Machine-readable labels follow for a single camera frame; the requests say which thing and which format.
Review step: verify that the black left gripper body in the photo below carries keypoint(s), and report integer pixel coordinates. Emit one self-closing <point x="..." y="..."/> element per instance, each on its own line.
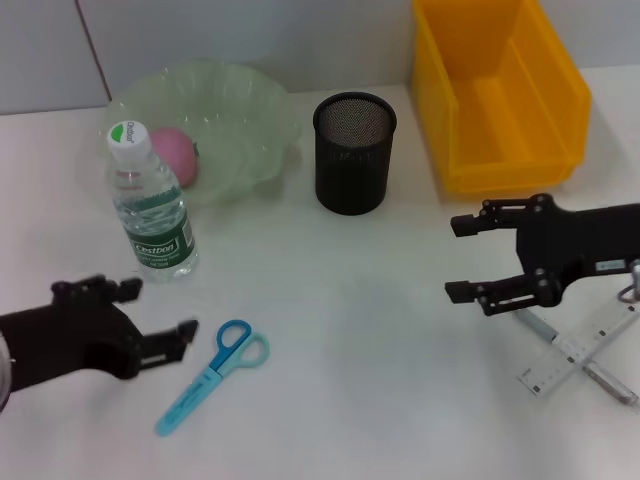
<point x="70" y="340"/>

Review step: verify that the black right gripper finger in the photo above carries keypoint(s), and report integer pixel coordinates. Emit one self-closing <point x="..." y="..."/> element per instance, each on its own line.
<point x="500" y="217"/>
<point x="510" y="295"/>

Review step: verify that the silver grey pen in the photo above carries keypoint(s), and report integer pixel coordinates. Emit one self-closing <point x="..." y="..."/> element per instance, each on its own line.
<point x="540" y="327"/>

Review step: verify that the clear green-label water bottle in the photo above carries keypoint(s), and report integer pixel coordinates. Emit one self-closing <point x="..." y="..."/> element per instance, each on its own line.
<point x="155" y="240"/>

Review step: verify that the yellow plastic storage bin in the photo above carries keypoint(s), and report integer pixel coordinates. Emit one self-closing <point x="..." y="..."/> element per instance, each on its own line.
<point x="500" y="115"/>

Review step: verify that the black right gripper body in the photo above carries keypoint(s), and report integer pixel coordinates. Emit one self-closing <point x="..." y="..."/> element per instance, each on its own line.
<point x="575" y="240"/>

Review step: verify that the blue plastic scissors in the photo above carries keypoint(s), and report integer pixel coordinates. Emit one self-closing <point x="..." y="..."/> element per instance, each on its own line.
<point x="218" y="367"/>

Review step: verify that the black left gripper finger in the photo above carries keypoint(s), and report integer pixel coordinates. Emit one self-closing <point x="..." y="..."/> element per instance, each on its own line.
<point x="165" y="342"/>
<point x="100" y="287"/>

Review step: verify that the pink peach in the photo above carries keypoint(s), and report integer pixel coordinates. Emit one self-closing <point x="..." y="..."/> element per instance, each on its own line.
<point x="175" y="155"/>

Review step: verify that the black mesh cup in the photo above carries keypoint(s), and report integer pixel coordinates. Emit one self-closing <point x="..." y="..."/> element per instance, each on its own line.
<point x="350" y="170"/>

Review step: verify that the pale green glass fruit plate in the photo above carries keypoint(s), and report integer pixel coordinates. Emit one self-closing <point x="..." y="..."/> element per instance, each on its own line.
<point x="240" y="125"/>

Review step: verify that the transparent plastic ruler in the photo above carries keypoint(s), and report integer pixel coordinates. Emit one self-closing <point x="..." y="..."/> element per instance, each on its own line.
<point x="550" y="377"/>

